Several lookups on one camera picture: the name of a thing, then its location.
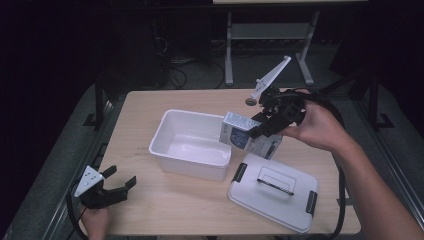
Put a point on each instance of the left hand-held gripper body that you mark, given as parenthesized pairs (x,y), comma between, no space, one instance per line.
(96,198)

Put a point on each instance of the dark round table grommet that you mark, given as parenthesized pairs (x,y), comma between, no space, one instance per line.
(249,103)

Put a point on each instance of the grey metal frame table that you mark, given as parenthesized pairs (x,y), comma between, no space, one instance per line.
(266,31)

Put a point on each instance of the blue and white carton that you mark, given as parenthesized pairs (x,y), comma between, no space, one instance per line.
(240,140)

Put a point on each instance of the person's right hand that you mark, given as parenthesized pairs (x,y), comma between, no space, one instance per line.
(323,130)

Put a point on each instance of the white storage box lid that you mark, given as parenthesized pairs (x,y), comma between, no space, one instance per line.
(266,206)

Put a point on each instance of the person's left hand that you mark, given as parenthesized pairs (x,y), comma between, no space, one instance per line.
(96,223)

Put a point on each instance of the white plastic storage box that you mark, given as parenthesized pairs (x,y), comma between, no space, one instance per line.
(190,140)

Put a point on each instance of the black stand post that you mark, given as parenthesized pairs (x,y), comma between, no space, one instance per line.
(99,100)
(373,100)

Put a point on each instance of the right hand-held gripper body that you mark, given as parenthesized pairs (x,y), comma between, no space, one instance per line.
(283,106)

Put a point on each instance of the silver floor rail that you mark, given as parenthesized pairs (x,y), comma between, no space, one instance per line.
(80,166)
(396,160)

